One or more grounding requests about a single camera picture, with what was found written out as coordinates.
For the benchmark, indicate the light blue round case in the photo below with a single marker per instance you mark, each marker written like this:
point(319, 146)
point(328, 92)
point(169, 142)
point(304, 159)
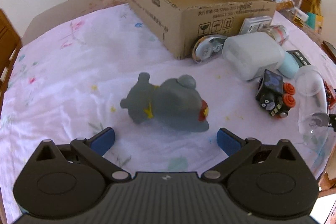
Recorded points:
point(289, 66)

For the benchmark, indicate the open cardboard box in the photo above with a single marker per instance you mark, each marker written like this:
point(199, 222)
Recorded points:
point(179, 23)

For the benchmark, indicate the grey elephant toy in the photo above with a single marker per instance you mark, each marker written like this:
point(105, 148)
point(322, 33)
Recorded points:
point(175, 103)

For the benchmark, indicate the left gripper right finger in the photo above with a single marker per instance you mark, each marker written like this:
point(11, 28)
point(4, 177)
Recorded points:
point(239, 152)

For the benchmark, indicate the pink floral tablecloth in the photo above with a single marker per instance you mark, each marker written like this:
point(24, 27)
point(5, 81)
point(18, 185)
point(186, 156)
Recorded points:
point(69, 82)

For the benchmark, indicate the black toy train car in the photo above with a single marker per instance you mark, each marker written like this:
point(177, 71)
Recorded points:
point(274, 95)

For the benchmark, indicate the black digital timer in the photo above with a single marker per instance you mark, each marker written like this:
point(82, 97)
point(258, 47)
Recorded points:
point(299, 58)

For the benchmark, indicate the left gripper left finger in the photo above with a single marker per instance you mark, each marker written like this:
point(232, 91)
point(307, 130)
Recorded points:
point(91, 152)

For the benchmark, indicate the wooden chair far left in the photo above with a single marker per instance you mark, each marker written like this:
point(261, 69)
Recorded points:
point(10, 46)

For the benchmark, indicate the white plastic container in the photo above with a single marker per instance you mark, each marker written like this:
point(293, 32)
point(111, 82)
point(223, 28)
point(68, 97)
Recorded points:
point(251, 54)

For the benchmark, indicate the clear plastic jar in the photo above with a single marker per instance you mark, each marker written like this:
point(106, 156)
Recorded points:
point(313, 119)

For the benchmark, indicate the capsule bottle silver lid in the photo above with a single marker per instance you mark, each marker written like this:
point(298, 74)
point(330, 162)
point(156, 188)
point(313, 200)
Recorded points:
point(277, 32)

